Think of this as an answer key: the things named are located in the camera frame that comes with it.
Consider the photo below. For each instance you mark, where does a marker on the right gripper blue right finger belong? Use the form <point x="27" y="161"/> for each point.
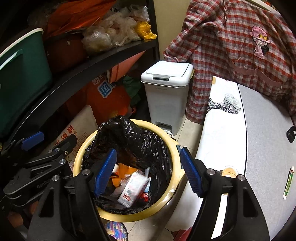
<point x="244" y="219"/>

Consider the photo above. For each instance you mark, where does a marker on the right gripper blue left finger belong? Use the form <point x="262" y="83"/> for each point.
<point x="67" y="209"/>

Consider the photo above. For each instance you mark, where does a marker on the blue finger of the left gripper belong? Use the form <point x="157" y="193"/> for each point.
<point x="32" y="141"/>

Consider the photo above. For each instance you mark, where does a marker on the red white milk carton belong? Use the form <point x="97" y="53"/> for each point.
<point x="133" y="189"/>

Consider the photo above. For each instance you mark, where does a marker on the orange pink snack package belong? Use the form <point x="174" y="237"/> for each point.
<point x="120" y="172"/>

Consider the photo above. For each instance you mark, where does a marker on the round yellow trash basket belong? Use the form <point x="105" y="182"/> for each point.
<point x="176" y="176"/>

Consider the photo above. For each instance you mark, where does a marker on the black trash bag liner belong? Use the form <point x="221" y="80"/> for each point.
<point x="136" y="147"/>

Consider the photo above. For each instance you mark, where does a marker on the white pedal trash bin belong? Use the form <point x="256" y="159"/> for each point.
<point x="167" y="87"/>

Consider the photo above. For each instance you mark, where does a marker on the white rice sack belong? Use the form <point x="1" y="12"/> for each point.
<point x="82" y="126"/>

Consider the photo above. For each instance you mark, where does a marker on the black metal shelf rack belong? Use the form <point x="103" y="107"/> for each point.
<point x="70" y="64"/>

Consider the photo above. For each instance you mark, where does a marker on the green storage bin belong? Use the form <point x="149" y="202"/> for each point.
<point x="24" y="73"/>

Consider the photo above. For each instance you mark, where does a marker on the orange bag with blue logo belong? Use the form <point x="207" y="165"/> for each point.
<point x="106" y="97"/>

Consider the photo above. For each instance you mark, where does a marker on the black white patterned cloth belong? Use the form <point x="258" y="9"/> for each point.
<point x="228" y="105"/>

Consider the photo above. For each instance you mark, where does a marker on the red bag on shelf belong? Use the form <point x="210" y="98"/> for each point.
<point x="73" y="15"/>

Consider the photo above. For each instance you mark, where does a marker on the clear plastic bags bundle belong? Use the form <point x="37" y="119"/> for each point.
<point x="116" y="29"/>

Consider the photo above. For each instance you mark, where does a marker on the yellow plastic bag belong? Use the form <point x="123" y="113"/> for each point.
<point x="143" y="29"/>

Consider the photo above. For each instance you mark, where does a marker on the red plaid apron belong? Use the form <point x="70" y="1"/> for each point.
<point x="236" y="41"/>

